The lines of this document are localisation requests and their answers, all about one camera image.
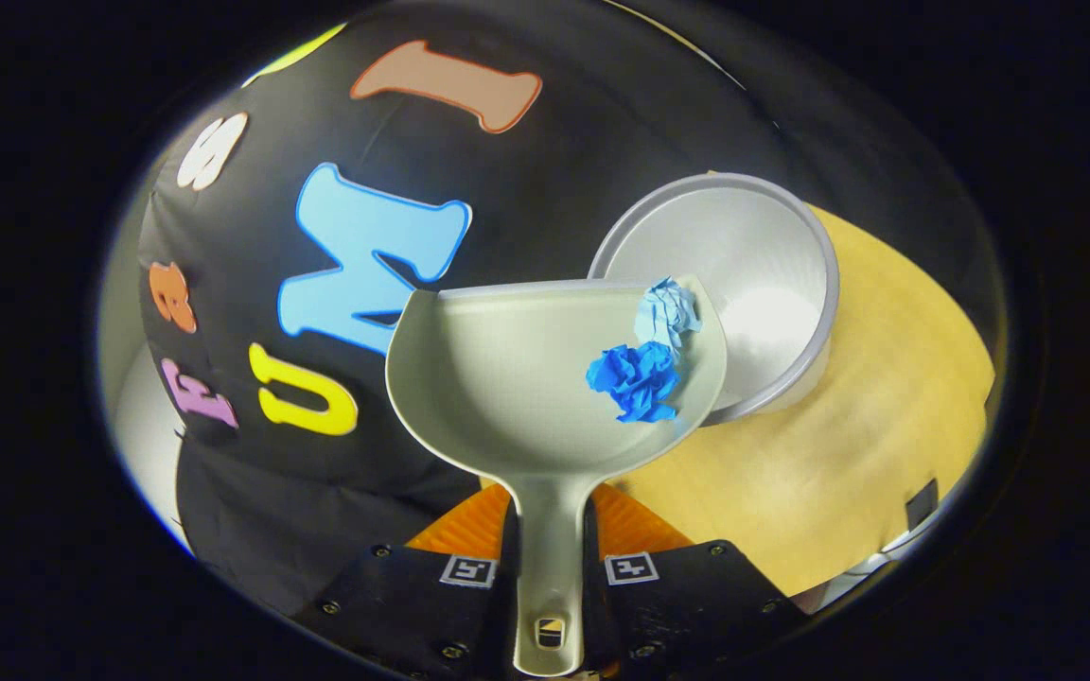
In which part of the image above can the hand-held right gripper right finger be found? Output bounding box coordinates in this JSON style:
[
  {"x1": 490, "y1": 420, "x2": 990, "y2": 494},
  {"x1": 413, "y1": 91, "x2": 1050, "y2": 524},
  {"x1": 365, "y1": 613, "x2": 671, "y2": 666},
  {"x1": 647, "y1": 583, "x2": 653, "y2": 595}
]
[{"x1": 584, "y1": 481, "x2": 808, "y2": 679}]

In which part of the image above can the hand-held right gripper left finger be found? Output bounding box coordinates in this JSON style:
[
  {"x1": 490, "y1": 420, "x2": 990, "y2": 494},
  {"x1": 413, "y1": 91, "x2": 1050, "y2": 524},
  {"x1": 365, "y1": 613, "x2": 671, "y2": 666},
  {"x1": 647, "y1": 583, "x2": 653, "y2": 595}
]
[{"x1": 293, "y1": 483, "x2": 520, "y2": 679}]

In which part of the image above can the dark blue paper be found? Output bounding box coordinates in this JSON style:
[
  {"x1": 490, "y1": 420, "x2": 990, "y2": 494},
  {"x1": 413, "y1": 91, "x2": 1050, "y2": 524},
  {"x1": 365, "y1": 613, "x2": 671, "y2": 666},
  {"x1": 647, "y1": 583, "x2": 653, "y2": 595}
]
[{"x1": 585, "y1": 340, "x2": 681, "y2": 425}]

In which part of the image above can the white dustpan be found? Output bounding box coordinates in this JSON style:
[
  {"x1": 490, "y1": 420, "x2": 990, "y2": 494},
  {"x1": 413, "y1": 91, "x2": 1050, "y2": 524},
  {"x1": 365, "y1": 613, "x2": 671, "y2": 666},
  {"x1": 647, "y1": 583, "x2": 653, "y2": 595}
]
[{"x1": 383, "y1": 273, "x2": 730, "y2": 679}]

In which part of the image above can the light blue paper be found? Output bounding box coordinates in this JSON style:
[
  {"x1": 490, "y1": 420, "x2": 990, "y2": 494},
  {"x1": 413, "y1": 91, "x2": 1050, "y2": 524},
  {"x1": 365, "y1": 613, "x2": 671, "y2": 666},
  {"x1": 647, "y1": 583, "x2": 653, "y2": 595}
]
[{"x1": 634, "y1": 276, "x2": 704, "y2": 357}]

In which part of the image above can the white ribbed garbage bin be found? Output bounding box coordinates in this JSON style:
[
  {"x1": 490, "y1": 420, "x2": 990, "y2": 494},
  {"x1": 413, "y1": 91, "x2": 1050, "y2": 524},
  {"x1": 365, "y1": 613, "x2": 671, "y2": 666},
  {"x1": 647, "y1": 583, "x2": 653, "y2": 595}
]
[{"x1": 587, "y1": 171, "x2": 842, "y2": 428}]

